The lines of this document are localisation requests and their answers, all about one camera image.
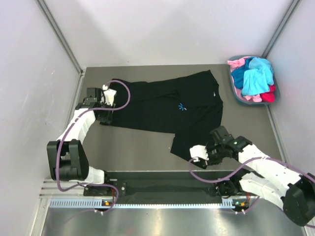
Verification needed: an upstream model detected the black t shirt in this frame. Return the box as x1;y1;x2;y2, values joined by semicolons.
109;70;223;161

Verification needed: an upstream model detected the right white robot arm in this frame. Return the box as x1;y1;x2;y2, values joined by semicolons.
206;126;315;226

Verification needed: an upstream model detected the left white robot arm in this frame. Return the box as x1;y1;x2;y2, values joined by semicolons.
47;85;117;195

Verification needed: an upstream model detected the red t shirt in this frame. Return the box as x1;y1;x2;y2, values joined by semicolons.
260;85;276;103

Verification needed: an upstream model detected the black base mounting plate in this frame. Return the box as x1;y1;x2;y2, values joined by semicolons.
83;171;249;204

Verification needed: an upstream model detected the dark blue t shirt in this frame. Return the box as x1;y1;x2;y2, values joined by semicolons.
231;64;249;89

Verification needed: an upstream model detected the light cyan t shirt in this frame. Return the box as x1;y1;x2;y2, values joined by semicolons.
242;57;274;96

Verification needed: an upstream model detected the pink t shirt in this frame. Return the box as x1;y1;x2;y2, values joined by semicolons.
227;56;250;72

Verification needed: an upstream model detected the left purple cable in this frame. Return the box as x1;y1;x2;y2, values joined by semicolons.
56;79;131;213

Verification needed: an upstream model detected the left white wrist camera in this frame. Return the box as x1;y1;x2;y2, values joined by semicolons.
101;85;117;106

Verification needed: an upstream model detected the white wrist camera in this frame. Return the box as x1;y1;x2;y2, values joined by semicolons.
189;145;209;162
101;85;117;106

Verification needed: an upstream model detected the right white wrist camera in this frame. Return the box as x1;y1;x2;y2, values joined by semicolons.
189;145;209;162

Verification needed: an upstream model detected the grey slotted cable duct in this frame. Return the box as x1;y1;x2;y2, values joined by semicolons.
49;198;249;209

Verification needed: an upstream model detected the left aluminium corner post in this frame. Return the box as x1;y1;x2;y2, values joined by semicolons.
35;0;84;75

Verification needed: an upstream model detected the aluminium corner post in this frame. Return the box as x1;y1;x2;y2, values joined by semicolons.
261;0;302;58
35;0;84;75

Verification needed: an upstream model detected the right aluminium corner post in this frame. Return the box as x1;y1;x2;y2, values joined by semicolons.
261;0;302;58

